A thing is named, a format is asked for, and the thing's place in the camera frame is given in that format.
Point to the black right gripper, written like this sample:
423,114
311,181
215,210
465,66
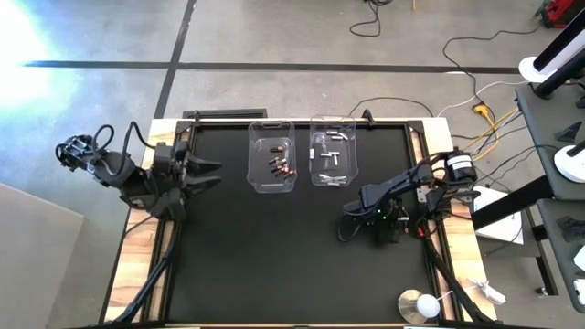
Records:
386,212

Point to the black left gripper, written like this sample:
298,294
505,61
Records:
169,171

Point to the clear plastic bin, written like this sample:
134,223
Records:
262,137
320,166

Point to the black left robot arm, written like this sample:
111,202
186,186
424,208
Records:
114,169

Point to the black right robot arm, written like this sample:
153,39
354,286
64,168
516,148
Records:
411,178

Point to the black floor vent grille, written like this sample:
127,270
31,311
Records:
228,113

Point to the white dome device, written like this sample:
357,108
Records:
428,306

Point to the white flat box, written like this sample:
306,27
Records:
500,228

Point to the black table mat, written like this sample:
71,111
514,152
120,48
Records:
274,265

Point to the white power adapter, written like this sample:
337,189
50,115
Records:
491,292

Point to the black side table beam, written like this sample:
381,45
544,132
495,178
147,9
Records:
516,201

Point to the yellow power plug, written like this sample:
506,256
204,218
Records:
481,109

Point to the grey side table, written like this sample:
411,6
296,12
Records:
555,256
539,128

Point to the white plastic part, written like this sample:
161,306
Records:
579,292
579,258

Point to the white round base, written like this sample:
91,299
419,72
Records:
569,166

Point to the grey floor board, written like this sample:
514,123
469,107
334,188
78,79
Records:
32,265

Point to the black triangular part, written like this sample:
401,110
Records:
571,134

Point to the red tool case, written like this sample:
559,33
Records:
562,11

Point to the black frame clamp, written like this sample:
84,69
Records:
367,115
195,116

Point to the black rig frame strut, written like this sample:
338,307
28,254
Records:
450,283
146,288

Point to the white lamp base with post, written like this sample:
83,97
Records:
530,68

